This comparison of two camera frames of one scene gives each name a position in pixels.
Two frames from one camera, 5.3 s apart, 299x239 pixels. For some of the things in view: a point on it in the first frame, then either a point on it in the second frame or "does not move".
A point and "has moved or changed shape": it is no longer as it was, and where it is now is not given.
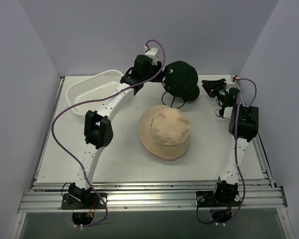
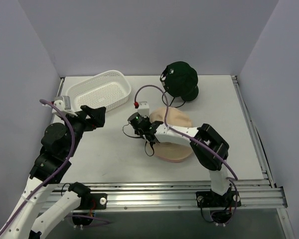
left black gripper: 159,70 -> 87,115
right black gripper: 217,89 -> 144,132
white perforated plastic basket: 98,86 does not move
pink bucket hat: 165,158 -> 174,161
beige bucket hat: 164,132 has moved or changed shape
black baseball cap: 192,95 does not move
